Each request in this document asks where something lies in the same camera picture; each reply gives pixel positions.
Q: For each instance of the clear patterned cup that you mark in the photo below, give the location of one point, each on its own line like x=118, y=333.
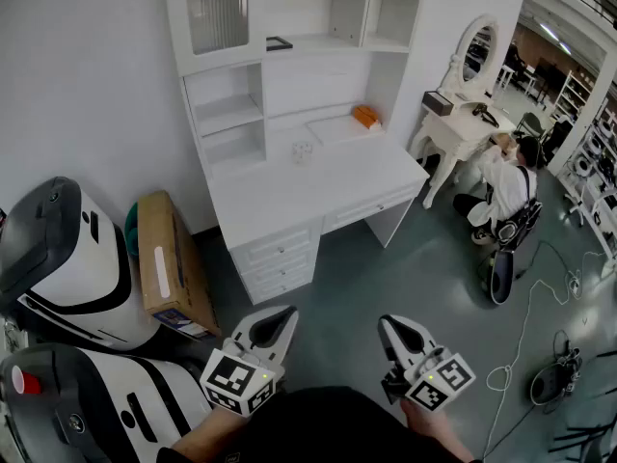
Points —
x=302, y=153

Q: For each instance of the person's left forearm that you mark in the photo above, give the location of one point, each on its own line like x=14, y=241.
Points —
x=207, y=434

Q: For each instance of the person's right forearm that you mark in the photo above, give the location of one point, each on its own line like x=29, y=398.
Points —
x=431, y=429

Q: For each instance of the white dressing table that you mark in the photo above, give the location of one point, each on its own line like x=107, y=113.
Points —
x=458, y=133

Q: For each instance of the white desk with drawers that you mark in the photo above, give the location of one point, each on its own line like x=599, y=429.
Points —
x=313, y=191

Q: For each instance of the white oval mirror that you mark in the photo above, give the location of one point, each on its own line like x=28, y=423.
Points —
x=477, y=53

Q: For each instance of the white black robot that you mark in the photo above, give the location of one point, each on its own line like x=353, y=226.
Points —
x=106, y=403
x=82, y=268

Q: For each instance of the black picture frame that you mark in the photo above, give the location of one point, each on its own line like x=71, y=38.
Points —
x=279, y=46

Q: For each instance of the orange tissue box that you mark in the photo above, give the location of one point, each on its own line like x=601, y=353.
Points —
x=366, y=115

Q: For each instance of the red plastic cup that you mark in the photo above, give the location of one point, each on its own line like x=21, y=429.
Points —
x=26, y=381

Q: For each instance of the black hair dryer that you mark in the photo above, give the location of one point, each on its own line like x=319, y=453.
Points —
x=484, y=113

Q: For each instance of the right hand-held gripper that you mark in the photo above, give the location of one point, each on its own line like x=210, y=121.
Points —
x=438, y=379

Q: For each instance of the person's black shirt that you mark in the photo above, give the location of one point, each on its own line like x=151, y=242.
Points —
x=328, y=427

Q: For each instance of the black chair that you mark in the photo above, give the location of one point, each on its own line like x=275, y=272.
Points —
x=529, y=124

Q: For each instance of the white rack with devices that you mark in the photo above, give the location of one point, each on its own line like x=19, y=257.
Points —
x=595, y=176

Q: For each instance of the black white device on floor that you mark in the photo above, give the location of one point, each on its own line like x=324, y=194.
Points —
x=501, y=278

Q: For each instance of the brown cardboard box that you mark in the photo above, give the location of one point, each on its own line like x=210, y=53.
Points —
x=169, y=258

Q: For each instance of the brown tissue box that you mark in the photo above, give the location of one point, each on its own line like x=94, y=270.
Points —
x=437, y=102

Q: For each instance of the white storage shelves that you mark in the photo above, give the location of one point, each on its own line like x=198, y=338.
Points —
x=573, y=94

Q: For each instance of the white shelf unit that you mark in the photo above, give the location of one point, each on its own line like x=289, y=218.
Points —
x=313, y=80

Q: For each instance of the teal round object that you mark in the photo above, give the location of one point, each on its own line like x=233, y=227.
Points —
x=130, y=232

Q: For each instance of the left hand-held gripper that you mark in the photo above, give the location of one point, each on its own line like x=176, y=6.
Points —
x=236, y=379

